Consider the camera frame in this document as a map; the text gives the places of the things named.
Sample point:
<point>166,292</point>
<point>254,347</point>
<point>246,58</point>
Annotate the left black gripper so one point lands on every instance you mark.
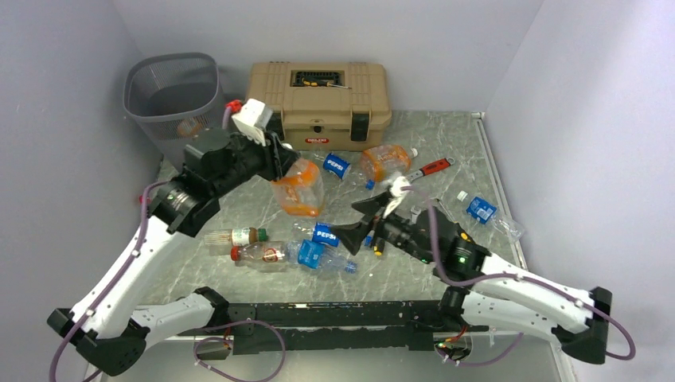
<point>277,158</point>

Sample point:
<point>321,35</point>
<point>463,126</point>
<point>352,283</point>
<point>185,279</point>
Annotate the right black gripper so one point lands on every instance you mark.
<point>353,234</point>

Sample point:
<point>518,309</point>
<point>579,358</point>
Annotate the orange label bottle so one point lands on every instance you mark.
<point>380,162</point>
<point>301,191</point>

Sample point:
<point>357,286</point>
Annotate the pepsi bottle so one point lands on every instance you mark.
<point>317,232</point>
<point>344,170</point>

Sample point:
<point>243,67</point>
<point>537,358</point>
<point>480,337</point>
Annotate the clear bottle blue label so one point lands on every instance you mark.
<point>317,256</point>

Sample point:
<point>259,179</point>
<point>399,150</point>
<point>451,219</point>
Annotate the small orange juice bottle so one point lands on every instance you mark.
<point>189,127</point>

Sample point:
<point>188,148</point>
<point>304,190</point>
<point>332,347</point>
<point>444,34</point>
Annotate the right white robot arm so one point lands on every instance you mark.
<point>483,289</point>

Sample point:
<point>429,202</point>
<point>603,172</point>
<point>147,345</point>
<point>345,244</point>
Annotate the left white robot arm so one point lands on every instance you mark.
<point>106,327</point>

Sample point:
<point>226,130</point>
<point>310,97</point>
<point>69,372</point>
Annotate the grey mesh waste bin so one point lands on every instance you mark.
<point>159,92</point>

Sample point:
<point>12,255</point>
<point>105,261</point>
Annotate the red label bottle by bin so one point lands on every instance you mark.
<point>146,200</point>

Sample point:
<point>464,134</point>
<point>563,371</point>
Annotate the silver open end wrench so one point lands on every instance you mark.
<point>415,212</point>

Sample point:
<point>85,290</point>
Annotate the tan plastic toolbox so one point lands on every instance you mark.
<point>322,118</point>

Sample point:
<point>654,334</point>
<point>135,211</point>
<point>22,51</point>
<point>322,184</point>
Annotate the screwdriver on toolbox lid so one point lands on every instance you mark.
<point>308,81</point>

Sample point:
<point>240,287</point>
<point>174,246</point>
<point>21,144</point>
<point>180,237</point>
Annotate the brown tea bottle green cap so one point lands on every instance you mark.
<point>236,237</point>

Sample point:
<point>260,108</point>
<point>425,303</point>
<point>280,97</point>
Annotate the clear bottle red cap front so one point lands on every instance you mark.
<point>270,256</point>

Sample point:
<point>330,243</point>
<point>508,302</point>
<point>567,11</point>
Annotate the yellow black screwdriver right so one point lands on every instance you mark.
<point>452,219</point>

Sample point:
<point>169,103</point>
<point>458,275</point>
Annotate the blue label bottle white cap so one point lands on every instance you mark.
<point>487,214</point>

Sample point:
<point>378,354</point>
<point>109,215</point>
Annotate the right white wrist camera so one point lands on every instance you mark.
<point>398,190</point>

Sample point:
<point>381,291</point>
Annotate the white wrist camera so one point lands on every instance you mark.
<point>398,190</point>
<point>251,120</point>

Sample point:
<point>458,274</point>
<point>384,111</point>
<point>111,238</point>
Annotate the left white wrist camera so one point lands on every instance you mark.
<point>251,120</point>

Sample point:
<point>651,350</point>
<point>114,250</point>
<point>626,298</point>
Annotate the red handled adjustable wrench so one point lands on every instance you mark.
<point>430,168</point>

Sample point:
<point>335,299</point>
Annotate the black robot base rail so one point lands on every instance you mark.
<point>415,325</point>

